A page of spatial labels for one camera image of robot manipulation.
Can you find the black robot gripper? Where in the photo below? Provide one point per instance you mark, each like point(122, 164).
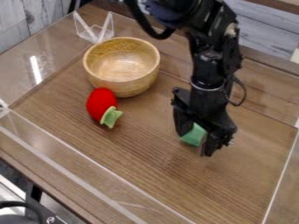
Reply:
point(203, 105)

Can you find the green rectangular block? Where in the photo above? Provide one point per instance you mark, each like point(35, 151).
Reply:
point(195, 135)

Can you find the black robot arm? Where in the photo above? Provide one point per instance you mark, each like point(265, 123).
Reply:
point(211, 27)

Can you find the brown wooden bowl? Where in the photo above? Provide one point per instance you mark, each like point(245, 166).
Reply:
point(123, 64)

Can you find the red plush strawberry toy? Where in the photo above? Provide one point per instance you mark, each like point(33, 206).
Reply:
point(102, 107)

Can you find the clear acrylic corner bracket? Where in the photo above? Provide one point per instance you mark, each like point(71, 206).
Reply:
point(95, 33)

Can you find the black table frame clamp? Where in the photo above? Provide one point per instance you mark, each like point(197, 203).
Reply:
point(19, 210)

